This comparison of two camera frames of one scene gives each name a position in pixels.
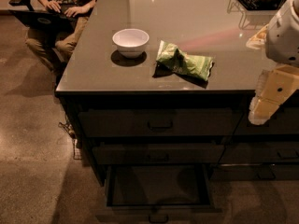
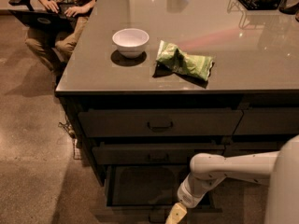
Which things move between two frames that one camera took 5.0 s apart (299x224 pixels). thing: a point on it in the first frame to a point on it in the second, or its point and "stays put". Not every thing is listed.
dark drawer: [284, 121] stays put
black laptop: [49, 20] stays put
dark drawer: [159, 194] stays put
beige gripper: [284, 37] to [189, 196]
